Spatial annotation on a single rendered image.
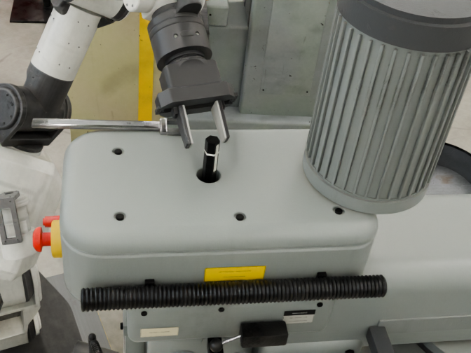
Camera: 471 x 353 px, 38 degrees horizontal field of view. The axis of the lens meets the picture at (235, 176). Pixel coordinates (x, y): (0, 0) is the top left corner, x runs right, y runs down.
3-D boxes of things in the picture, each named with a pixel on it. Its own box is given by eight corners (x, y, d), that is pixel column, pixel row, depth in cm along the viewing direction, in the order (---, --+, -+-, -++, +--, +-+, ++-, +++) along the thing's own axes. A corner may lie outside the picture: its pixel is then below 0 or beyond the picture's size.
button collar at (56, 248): (52, 265, 109) (50, 239, 105) (55, 238, 113) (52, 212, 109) (65, 265, 109) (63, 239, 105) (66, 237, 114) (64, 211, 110)
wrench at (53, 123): (31, 132, 108) (30, 128, 108) (33, 117, 111) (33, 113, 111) (185, 136, 112) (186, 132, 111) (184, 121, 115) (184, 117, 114)
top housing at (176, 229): (62, 316, 102) (55, 241, 91) (69, 196, 121) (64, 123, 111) (364, 301, 110) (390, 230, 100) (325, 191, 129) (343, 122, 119)
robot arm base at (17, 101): (-35, 126, 136) (1, 156, 132) (-12, 68, 132) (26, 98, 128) (21, 126, 150) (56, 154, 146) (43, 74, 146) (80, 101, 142)
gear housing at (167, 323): (127, 348, 110) (127, 309, 104) (124, 238, 128) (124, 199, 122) (328, 336, 116) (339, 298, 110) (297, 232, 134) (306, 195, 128)
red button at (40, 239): (33, 257, 108) (30, 239, 106) (34, 239, 111) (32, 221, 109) (54, 256, 109) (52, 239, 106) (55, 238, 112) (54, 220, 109)
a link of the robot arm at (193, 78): (227, 114, 111) (208, 49, 114) (244, 87, 102) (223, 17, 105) (151, 125, 106) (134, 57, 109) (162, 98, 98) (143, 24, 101)
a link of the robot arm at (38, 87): (11, 54, 132) (-15, 115, 136) (41, 78, 129) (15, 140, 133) (53, 60, 142) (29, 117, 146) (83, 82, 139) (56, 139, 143)
